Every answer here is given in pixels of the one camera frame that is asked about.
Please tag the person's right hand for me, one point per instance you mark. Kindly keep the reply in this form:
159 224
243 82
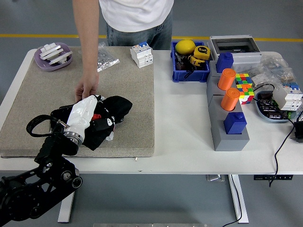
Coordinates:
87 85

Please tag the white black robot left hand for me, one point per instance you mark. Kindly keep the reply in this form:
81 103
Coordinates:
81 116

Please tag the black rag with red patch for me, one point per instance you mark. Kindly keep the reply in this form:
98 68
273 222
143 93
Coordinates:
116 106

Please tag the person's right forearm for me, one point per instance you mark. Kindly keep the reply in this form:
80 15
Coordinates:
88 45

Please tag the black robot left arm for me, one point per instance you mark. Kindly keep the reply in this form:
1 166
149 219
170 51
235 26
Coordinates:
47 182

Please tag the black table control panel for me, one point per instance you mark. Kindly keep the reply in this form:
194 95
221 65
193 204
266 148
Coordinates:
260 177

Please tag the clear bag of screws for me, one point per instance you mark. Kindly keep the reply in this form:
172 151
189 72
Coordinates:
106 59

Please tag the grey-brown mat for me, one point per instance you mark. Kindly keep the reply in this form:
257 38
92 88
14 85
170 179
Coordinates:
132 82

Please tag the purple tray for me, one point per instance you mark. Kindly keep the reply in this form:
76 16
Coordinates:
43 67

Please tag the white plastic plate stack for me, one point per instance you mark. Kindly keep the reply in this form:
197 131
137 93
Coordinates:
50 50

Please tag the white breaker with blue lever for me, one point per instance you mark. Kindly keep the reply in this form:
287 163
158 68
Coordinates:
142 56

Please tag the person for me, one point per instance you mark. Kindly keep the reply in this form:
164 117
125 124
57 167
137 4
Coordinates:
137 14

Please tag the white table leg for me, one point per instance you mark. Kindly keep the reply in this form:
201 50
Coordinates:
66 210
245 216

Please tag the dark hand tool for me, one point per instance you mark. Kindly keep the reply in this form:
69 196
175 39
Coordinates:
181 62

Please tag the blue plastic bin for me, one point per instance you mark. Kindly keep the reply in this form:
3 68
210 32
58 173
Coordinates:
189 76

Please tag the yellow ball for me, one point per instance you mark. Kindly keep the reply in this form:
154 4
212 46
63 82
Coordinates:
184 47

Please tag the small yellow black tape measure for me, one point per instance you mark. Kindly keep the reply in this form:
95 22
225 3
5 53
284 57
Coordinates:
196 61

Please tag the large yellow tape measure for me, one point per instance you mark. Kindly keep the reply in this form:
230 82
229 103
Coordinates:
202 52

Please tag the orange cylinder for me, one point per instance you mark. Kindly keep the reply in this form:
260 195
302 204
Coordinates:
229 100
226 80

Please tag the small blue block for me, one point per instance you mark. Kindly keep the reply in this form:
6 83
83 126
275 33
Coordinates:
225 62

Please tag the grey block holder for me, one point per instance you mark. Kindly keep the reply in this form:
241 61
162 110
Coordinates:
227 144

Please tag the large blue block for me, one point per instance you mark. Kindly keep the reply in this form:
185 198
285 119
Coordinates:
234 124

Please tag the colourful puzzle cube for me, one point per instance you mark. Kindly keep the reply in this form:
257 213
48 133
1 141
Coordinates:
243 79
246 94

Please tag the dark electronic components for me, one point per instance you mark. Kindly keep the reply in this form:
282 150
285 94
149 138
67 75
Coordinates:
267 106

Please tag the grey-blue tray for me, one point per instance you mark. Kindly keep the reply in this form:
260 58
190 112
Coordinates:
270 119

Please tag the clear bags of parts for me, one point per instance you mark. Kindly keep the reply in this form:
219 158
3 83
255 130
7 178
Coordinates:
277 68

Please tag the white breaker row, blue levers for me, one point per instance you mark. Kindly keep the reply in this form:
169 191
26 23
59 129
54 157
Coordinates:
286 97

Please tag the black power adapter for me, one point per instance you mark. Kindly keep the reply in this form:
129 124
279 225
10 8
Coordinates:
298 132

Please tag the white plastic bracket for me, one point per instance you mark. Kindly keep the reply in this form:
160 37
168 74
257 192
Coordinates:
61 58

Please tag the metal bracket under table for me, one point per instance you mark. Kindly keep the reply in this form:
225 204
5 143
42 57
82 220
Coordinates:
215 177

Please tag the grey electrical enclosure box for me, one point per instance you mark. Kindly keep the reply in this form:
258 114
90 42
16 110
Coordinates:
246 59

